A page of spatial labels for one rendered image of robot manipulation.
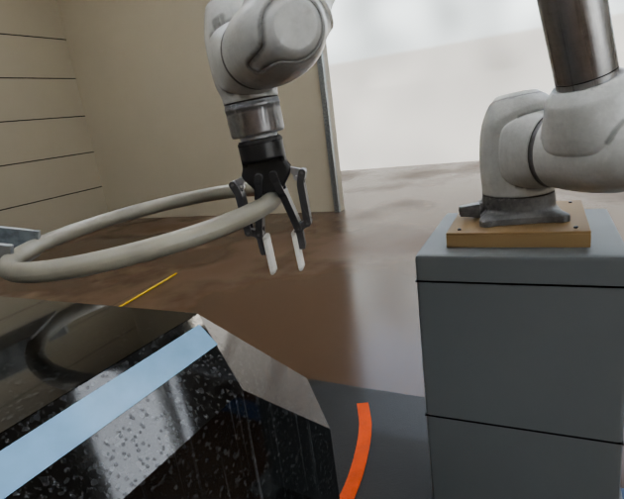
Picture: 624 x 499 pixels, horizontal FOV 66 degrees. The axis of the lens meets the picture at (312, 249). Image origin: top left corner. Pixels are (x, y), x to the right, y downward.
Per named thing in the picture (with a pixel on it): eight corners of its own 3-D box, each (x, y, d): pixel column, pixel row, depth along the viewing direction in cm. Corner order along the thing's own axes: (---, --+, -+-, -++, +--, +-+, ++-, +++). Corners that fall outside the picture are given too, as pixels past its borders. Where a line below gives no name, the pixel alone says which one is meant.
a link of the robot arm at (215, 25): (212, 109, 81) (230, 102, 69) (188, 10, 77) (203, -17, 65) (272, 98, 85) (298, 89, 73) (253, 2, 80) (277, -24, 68)
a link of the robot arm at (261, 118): (232, 106, 83) (240, 141, 85) (216, 107, 74) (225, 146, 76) (283, 96, 82) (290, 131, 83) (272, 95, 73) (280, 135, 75)
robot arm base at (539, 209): (458, 210, 124) (457, 189, 122) (552, 203, 118) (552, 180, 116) (461, 229, 107) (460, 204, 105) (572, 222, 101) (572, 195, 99)
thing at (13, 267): (-71, 318, 62) (-81, 296, 61) (64, 234, 109) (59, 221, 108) (299, 226, 66) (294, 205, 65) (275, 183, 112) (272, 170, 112)
